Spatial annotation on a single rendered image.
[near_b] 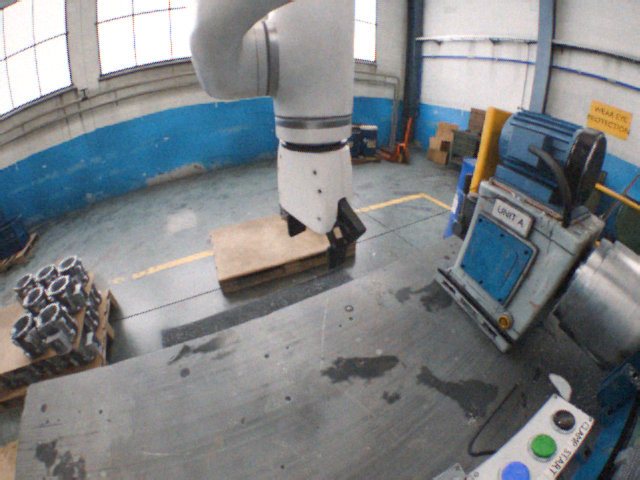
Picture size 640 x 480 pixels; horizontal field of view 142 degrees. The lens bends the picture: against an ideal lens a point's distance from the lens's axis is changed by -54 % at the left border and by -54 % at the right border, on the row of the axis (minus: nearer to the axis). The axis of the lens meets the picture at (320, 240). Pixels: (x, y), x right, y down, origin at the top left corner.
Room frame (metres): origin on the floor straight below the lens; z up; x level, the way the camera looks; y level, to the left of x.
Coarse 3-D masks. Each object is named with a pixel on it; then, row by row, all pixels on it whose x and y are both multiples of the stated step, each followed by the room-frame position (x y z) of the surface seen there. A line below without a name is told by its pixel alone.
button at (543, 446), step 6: (534, 438) 0.00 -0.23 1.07; (540, 438) 0.00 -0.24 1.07; (546, 438) 0.00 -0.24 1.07; (552, 438) -0.01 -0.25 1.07; (534, 444) 0.00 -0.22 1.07; (540, 444) -0.01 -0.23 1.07; (546, 444) -0.01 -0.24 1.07; (552, 444) -0.01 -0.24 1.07; (534, 450) -0.01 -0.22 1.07; (540, 450) -0.01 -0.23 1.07; (546, 450) -0.02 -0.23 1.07; (552, 450) -0.02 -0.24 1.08; (540, 456) -0.02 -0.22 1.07; (546, 456) -0.02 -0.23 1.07
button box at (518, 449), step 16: (560, 400) 0.03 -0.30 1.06; (544, 416) 0.02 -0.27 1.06; (576, 416) 0.00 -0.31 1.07; (528, 432) 0.01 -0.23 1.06; (544, 432) 0.00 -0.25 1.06; (560, 432) -0.01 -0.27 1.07; (576, 432) -0.02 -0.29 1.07; (512, 448) 0.00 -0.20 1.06; (528, 448) -0.01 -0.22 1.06; (560, 448) -0.02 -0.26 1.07; (576, 448) -0.03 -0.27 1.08; (496, 464) -0.01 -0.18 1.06; (528, 464) -0.02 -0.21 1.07; (544, 464) -0.03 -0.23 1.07; (560, 464) -0.04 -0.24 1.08
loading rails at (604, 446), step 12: (636, 396) -0.05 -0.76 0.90; (624, 408) -0.05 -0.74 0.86; (636, 408) -0.07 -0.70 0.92; (612, 420) -0.06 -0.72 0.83; (624, 420) -0.07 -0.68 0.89; (636, 420) -0.09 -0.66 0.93; (612, 432) -0.08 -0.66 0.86; (624, 432) -0.09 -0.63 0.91; (636, 432) -0.11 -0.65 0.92; (600, 444) -0.09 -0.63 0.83; (612, 444) -0.10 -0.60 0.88; (624, 444) -0.11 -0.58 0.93; (576, 456) -0.08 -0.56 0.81; (588, 456) -0.10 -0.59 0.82; (600, 456) -0.11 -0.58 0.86; (612, 456) -0.12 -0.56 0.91; (588, 468) -0.12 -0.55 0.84; (600, 468) -0.13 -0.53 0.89; (612, 468) -0.13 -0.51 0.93
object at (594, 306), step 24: (600, 264) 0.21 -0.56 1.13; (624, 264) 0.17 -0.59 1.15; (576, 288) 0.21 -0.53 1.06; (600, 288) 0.17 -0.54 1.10; (624, 288) 0.14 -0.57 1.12; (576, 312) 0.18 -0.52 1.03; (600, 312) 0.14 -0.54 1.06; (624, 312) 0.11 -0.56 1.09; (576, 336) 0.15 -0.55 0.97; (600, 336) 0.11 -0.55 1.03; (624, 336) 0.07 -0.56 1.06; (600, 360) 0.07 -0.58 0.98; (624, 360) 0.04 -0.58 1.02
